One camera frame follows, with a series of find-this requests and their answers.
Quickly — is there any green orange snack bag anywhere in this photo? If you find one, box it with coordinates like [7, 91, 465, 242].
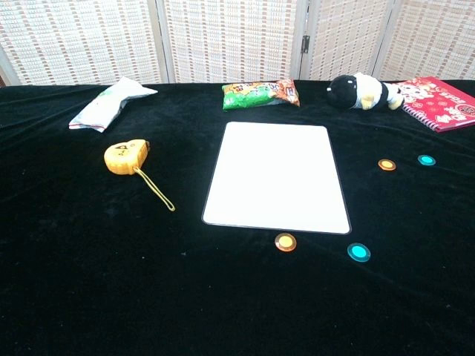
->
[221, 78, 301, 111]

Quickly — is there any red spiral notebook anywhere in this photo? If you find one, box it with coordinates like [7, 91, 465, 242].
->
[395, 76, 475, 134]

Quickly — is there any black velvet tablecloth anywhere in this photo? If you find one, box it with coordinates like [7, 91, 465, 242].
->
[0, 79, 475, 356]

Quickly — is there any white rectangular board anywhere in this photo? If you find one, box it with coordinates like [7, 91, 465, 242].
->
[201, 121, 352, 236]

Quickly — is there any woven bamboo folding screen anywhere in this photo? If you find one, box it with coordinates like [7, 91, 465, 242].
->
[0, 0, 475, 87]

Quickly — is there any black white plush toy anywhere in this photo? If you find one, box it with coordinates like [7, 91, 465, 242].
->
[327, 72, 406, 111]

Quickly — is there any white snack packet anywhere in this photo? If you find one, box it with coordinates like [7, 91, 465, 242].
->
[68, 76, 159, 134]

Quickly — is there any yellow tape measure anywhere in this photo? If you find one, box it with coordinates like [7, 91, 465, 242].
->
[104, 139, 176, 213]

